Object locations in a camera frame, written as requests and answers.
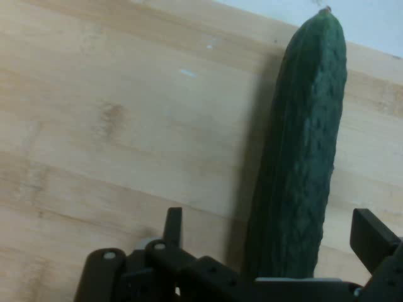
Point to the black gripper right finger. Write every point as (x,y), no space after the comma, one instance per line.
(374,242)

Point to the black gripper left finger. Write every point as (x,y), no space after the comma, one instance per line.
(163,267)

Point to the bamboo cutting board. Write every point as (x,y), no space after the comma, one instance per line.
(126,126)

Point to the dark green cucumber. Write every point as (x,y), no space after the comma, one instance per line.
(299,151)

